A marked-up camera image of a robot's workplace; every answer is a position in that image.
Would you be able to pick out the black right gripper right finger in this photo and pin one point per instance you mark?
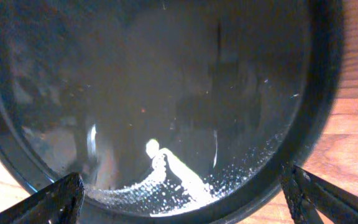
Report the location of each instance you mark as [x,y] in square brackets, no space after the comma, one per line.
[308,195]

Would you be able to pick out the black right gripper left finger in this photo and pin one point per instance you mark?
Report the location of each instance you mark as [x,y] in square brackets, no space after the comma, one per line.
[59,202]

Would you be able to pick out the round black serving tray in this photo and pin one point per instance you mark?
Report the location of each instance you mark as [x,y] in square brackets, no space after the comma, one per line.
[171,111]

